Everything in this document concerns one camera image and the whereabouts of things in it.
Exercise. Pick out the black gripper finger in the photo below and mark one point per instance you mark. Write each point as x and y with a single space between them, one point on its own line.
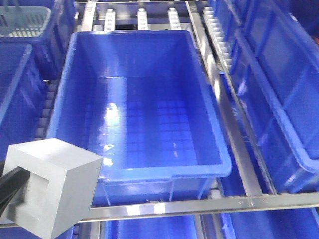
10 183

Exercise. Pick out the gray hollow cube base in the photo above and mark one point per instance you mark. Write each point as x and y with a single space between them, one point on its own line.
60 189

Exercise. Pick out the blue bin left side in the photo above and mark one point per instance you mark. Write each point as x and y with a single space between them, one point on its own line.
22 95

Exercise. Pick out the large empty blue bin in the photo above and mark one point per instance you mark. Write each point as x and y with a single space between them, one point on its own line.
140 99

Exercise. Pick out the blue bin lower shelf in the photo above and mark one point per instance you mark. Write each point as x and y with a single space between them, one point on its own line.
176 227

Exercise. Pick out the blue bin far right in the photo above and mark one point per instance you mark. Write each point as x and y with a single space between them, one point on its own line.
274 69

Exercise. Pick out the translucent gray basket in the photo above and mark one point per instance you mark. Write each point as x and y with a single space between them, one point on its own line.
28 24

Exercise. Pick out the steel roller shelf frame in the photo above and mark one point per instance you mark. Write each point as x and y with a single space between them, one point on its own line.
195 17

